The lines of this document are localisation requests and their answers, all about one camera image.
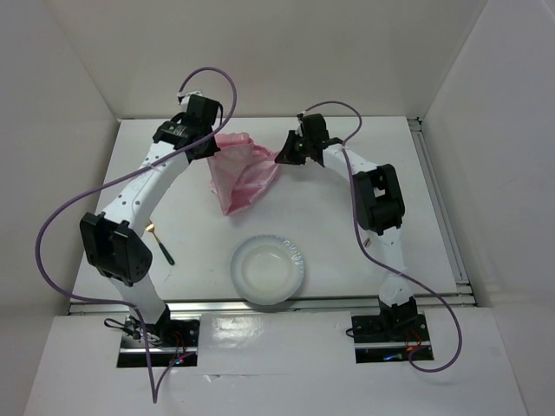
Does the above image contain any pink satin cloth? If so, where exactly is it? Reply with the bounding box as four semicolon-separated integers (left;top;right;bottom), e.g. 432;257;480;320
207;133;279;216

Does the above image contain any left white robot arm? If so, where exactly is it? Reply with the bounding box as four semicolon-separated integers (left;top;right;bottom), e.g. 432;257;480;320
80;94;223;346

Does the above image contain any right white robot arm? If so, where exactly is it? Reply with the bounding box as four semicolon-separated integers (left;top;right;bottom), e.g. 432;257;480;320
275;113;418;342

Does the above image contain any white ceramic bowl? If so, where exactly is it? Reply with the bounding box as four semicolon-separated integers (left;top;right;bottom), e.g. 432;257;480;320
230;234;306;306

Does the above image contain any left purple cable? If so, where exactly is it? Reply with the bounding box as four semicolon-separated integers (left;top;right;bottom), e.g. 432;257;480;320
35;67;238;404

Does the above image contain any gold fork green handle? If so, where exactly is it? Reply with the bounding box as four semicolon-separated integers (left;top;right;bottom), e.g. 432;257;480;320
146;220;175;266

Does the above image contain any aluminium right side rail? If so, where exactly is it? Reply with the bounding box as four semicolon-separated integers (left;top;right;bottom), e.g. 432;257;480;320
407;118;473;296

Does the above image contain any aluminium rail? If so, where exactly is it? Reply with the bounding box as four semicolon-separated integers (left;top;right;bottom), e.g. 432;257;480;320
69;294;473;324
407;118;473;296

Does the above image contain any aluminium front rail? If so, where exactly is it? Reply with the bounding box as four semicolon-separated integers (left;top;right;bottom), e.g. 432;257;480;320
69;294;473;324

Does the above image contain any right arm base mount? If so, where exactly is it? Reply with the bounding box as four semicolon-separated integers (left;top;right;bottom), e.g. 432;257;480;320
345;314;434;364

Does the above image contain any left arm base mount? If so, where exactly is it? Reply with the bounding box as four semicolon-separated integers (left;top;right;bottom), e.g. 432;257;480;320
104;316;200;368

